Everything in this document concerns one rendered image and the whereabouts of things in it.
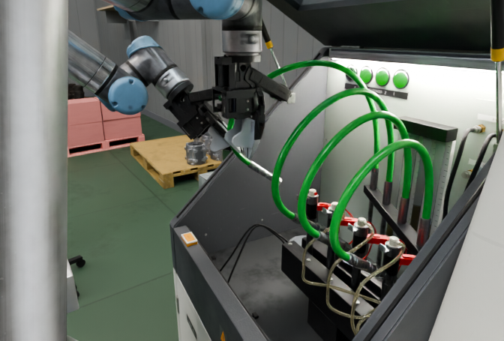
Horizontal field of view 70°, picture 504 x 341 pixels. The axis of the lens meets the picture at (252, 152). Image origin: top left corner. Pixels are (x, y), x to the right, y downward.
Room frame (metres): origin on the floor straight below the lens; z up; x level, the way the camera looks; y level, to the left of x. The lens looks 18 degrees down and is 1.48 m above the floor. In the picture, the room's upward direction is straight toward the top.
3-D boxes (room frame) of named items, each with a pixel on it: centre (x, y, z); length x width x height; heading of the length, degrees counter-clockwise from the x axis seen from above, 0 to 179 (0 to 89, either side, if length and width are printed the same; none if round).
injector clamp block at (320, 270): (0.67, -0.20, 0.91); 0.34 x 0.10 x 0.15; 28
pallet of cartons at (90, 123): (4.95, 2.22, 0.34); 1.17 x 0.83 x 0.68; 124
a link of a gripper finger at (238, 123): (0.72, 0.03, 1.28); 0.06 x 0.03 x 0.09; 118
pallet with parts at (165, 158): (4.15, 0.88, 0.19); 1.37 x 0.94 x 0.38; 35
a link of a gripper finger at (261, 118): (0.70, -0.01, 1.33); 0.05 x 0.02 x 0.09; 28
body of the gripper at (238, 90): (0.71, 0.03, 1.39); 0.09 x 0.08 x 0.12; 118
